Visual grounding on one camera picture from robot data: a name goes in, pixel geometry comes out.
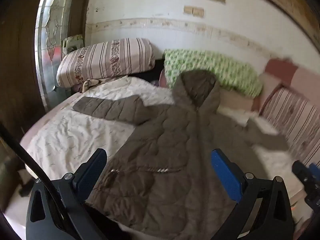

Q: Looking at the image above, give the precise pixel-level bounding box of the green floral box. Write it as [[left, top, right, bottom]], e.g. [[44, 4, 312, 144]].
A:
[[62, 35, 83, 55]]

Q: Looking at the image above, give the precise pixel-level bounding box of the white quilted bedspread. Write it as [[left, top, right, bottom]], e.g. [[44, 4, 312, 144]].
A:
[[25, 76, 304, 198]]

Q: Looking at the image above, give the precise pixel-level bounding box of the grey-brown quilted hooded jacket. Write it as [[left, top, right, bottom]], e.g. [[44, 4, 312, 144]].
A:
[[72, 69, 289, 240]]

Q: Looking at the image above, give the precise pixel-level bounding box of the green checkered pillow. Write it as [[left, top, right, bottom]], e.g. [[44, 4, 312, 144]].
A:
[[163, 49, 263, 98]]

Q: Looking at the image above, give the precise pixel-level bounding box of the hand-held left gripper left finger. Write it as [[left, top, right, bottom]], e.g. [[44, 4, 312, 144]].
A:
[[26, 148, 108, 240]]

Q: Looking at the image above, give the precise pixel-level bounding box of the striped floral cushion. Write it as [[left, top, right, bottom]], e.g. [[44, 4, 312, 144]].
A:
[[259, 87, 320, 165]]

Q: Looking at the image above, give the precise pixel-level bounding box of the striped floral pillow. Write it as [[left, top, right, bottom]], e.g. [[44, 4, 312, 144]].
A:
[[56, 38, 156, 88]]

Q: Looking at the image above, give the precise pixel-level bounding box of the brown wooden door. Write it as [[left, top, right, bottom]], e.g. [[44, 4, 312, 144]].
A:
[[0, 0, 47, 140]]

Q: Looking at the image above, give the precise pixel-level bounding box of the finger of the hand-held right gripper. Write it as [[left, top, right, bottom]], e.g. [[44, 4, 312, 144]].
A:
[[292, 160, 312, 183], [309, 163, 320, 178]]

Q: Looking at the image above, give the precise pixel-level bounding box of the black cable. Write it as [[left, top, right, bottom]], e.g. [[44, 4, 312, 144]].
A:
[[0, 122, 83, 240]]

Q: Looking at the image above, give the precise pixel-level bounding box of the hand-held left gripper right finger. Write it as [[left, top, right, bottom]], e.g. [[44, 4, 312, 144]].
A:
[[211, 149, 294, 240]]

